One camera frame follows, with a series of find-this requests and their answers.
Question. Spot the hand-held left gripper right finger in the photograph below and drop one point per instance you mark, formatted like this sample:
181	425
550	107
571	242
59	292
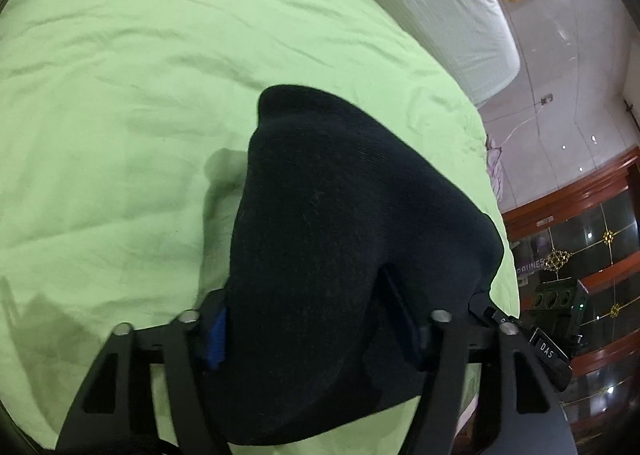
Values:
407	330

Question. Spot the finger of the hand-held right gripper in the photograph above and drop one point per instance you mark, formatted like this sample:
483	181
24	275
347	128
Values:
484	308

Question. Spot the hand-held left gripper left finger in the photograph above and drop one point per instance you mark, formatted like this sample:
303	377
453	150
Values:
216	335

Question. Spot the black pants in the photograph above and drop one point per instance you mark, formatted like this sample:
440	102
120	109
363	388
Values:
325	235

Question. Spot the wooden glass door cabinet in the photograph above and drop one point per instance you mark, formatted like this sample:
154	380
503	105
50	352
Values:
600	195

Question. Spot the pink patterned quilt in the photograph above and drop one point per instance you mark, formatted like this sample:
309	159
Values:
494	165

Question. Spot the green bed sheet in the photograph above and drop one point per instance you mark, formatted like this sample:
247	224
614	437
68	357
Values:
125	110

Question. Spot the wall socket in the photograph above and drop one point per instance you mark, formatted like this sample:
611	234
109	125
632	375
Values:
547	99

